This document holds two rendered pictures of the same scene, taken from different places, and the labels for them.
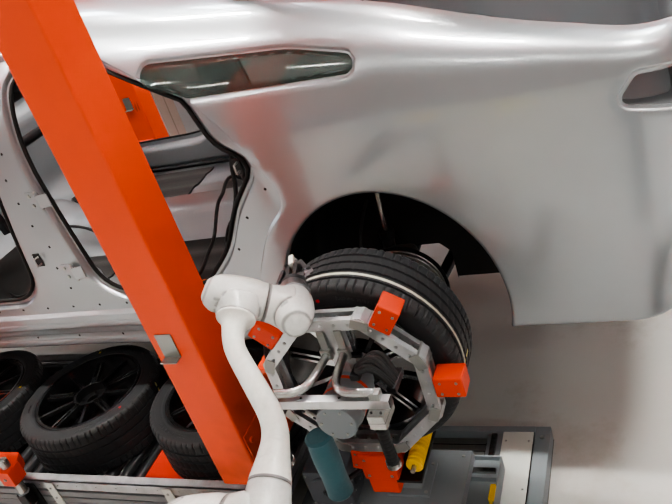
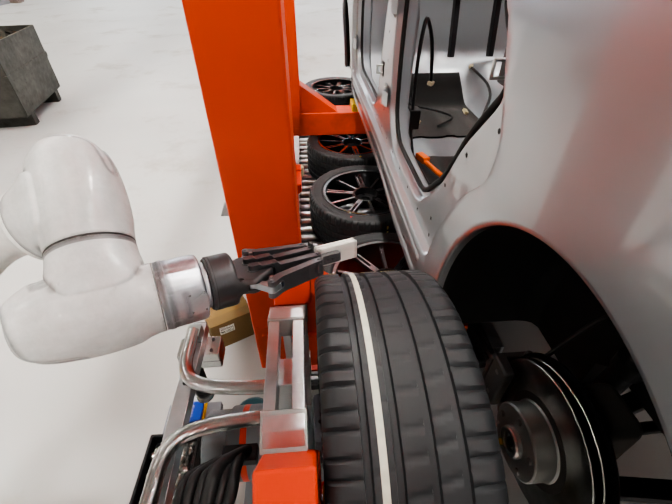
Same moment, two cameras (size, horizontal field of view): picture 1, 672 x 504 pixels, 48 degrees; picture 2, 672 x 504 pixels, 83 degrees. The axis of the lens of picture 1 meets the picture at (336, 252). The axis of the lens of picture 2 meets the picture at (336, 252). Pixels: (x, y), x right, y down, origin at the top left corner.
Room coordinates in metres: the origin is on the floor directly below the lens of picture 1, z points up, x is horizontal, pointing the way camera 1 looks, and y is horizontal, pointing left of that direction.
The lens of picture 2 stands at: (1.77, -0.26, 1.64)
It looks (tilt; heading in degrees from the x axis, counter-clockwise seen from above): 40 degrees down; 58
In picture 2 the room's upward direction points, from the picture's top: straight up
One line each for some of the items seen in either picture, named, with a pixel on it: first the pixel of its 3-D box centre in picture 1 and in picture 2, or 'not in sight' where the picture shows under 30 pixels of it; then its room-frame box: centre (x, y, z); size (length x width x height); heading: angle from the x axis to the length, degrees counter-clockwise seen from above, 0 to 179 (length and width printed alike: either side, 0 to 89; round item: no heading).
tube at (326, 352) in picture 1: (293, 366); (226, 347); (1.82, 0.23, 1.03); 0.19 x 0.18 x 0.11; 153
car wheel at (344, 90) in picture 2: not in sight; (336, 97); (3.86, 3.07, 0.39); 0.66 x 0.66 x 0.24
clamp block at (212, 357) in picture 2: not in sight; (201, 352); (1.78, 0.33, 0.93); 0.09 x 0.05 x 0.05; 153
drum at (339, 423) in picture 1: (346, 399); (261, 440); (1.82, 0.12, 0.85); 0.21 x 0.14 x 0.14; 153
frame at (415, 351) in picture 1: (353, 383); (296, 437); (1.89, 0.08, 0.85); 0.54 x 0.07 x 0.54; 63
